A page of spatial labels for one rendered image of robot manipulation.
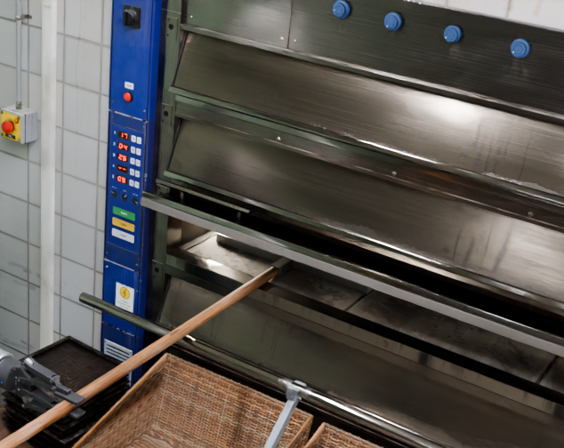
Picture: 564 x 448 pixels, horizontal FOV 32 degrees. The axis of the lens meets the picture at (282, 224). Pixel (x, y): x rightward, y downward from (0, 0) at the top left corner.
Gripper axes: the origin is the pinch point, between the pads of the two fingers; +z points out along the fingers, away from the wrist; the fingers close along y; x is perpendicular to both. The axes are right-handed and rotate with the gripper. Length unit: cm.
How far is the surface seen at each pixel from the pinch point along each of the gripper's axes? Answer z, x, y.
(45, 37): -84, -81, -57
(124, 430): -27, -57, 52
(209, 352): 9.6, -43.3, 2.7
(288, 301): 12, -81, 2
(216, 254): -21, -92, 1
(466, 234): 60, -80, -36
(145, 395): -28, -68, 45
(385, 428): 62, -42, 3
